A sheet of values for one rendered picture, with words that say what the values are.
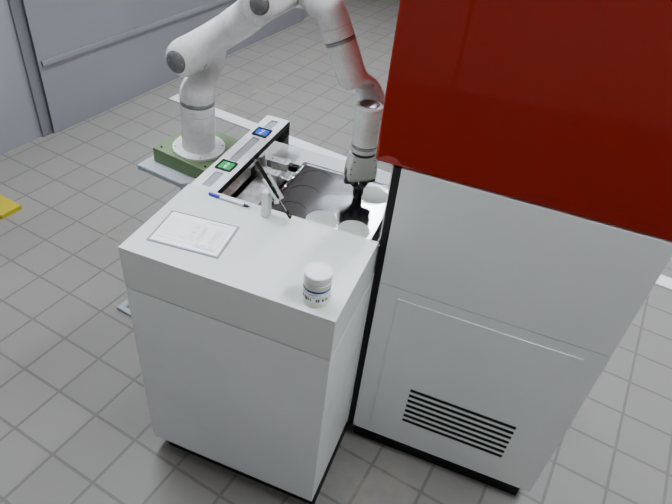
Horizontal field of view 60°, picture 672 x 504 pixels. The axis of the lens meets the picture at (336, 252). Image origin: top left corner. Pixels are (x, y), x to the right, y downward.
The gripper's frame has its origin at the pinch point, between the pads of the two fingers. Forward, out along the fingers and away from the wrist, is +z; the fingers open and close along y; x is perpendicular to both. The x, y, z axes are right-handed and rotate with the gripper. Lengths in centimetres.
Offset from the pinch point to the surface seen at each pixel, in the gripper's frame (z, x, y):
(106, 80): 71, -257, 89
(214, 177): -3.7, -10.1, 45.8
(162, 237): -5, 20, 64
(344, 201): 2.1, 1.8, 5.1
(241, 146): -4.1, -27.6, 34.2
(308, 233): -4.5, 24.4, 23.7
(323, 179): 2.1, -12.1, 8.4
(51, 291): 92, -72, 117
